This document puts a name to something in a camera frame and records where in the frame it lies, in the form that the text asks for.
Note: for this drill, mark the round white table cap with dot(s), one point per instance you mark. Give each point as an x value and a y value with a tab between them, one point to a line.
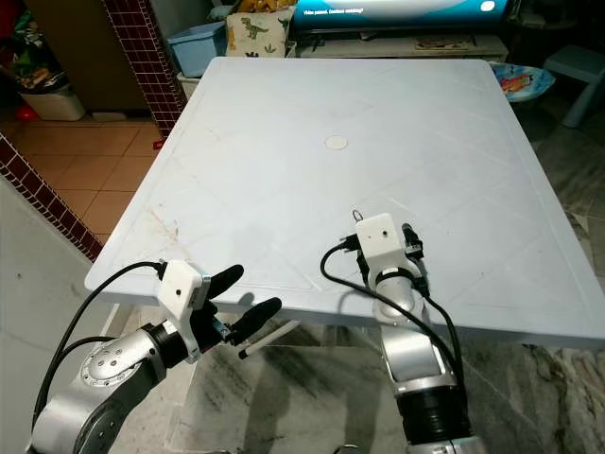
336	143

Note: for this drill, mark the dark red tiled column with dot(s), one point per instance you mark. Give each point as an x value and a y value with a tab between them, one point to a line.
146	66

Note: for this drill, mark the flat screen television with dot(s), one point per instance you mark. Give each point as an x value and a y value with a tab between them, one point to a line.
397	9

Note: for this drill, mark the brown brick tile trim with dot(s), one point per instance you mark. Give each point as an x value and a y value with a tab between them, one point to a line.
47	194

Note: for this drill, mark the small red ball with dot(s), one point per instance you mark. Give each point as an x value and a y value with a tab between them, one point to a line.
24	112

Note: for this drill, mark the white plastic basket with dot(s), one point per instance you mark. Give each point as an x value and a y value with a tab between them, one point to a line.
55	106

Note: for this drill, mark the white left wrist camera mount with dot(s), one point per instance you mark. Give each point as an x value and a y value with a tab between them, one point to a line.
180	288

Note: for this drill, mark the blue printed round plate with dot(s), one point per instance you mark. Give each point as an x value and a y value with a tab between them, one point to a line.
525	83

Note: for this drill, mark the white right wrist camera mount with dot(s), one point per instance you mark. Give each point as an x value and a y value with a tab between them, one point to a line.
378	238

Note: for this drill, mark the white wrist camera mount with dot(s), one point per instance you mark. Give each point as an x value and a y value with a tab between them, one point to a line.
378	238
180	288

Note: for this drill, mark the light blue storage bin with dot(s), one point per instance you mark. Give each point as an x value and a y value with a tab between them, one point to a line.
197	52

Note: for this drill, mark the white plastic table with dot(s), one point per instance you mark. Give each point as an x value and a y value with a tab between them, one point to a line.
293	218

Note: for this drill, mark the dinosaur print cushion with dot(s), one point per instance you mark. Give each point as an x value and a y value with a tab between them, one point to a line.
257	33

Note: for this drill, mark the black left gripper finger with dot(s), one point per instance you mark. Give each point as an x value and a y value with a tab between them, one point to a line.
257	319
225	279

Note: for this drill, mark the brown wooden door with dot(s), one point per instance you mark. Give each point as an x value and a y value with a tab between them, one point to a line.
85	47

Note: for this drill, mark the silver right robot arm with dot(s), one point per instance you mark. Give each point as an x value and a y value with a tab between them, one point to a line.
416	359

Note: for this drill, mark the pale blue plastic stool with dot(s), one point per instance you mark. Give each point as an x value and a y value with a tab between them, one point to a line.
572	64

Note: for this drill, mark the beige television bench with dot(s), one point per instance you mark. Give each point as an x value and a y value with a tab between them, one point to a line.
378	47

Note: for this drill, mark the white table leg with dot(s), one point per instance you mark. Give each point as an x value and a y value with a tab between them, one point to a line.
269	339

